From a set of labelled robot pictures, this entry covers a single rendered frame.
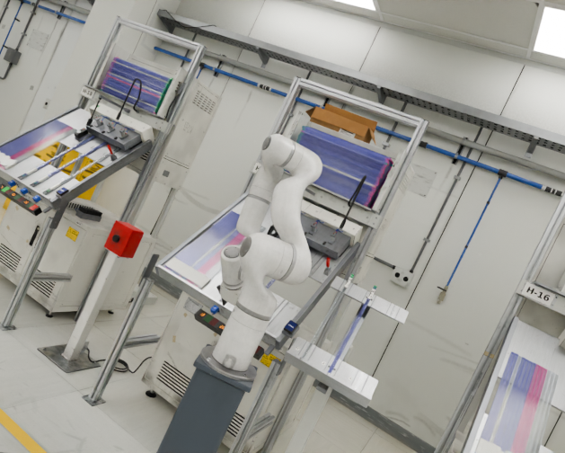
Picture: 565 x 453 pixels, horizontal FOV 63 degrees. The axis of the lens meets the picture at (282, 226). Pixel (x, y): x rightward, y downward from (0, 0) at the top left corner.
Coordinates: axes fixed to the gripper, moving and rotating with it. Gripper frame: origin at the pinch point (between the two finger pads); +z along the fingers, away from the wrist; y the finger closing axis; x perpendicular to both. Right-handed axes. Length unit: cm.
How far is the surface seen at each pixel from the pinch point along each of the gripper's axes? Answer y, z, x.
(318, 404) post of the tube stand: 44, 29, -1
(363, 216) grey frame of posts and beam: 17, -2, 81
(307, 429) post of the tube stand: 44, 37, -9
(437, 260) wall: 46, 102, 187
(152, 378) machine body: -43, 75, -18
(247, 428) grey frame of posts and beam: 23.8, 37.1, -22.7
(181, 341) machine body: -37, 57, 0
